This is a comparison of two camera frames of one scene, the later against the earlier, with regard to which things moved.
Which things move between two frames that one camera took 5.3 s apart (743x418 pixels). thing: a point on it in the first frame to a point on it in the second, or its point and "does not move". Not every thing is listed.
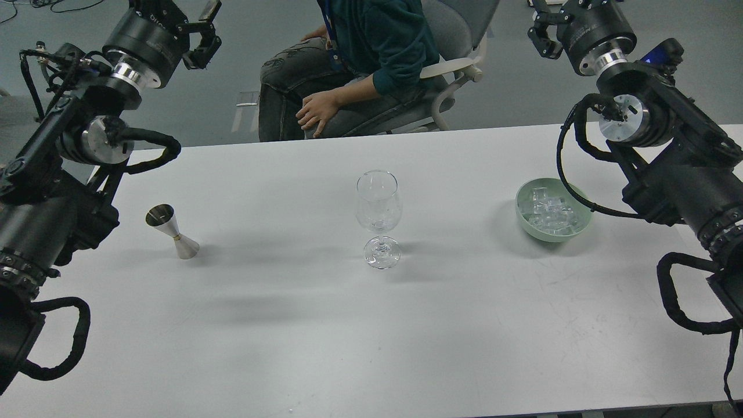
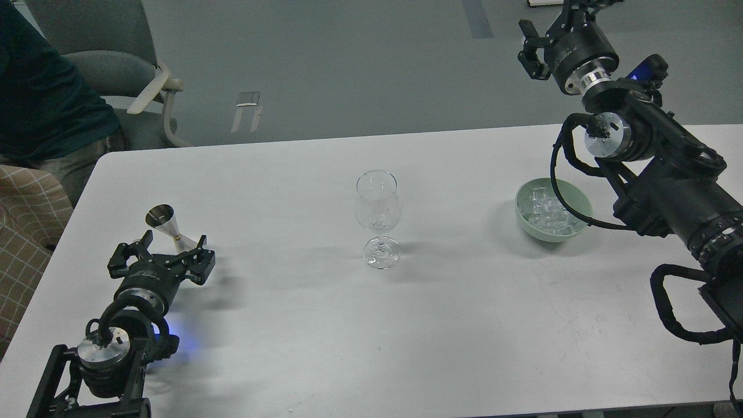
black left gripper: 156,31 to 157,277
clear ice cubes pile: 552,215 does not move
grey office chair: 459,30 to 109,42
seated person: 365,67 to 50,118
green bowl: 548,212 does not move
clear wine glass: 379,207 does not move
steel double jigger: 162,217 does not move
